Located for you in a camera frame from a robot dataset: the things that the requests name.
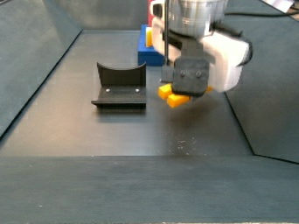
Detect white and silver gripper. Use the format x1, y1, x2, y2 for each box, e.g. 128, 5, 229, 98
150, 0, 249, 97

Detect yellow double-square slotted block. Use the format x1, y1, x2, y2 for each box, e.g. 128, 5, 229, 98
157, 82, 214, 109

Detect blue foam shape board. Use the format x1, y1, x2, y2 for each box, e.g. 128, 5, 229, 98
137, 24, 164, 67

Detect black curved regrasp stand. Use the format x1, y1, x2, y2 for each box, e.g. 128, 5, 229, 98
90, 63, 146, 109

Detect red square block peg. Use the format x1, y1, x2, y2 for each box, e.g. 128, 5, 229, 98
146, 0, 153, 27

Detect yellow curved-top block peg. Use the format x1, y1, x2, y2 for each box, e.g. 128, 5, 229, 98
144, 27, 153, 47

